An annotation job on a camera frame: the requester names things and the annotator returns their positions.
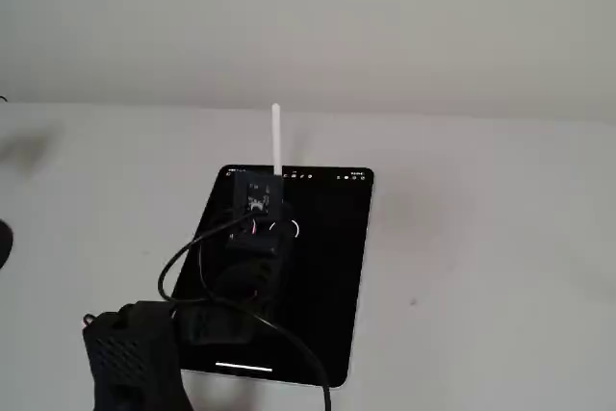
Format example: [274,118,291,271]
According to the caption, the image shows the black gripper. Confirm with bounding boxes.
[216,201,297,304]

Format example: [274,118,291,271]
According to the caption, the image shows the white stylus pen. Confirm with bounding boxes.
[270,102,284,177]

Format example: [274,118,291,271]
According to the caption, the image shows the black tablet with drawn circle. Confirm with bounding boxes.
[163,165,375,388]

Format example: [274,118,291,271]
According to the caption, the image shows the dark rounded object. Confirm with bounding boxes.
[0,220,14,271]

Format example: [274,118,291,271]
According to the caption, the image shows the black gripper camera module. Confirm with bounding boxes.
[233,172,285,219]

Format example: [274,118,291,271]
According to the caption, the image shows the black cable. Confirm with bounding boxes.
[157,216,333,411]

